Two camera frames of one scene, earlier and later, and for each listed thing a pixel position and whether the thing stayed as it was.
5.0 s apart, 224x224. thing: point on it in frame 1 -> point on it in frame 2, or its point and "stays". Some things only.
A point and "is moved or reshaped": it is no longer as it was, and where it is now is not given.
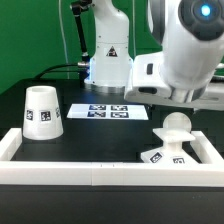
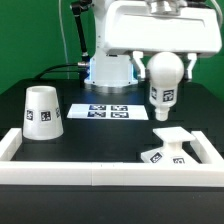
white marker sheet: [108, 111] stays
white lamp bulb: [177, 120] is moved or reshaped
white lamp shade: [42, 117] stays
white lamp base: [173, 151] stays
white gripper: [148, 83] -> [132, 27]
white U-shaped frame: [207, 172] stays
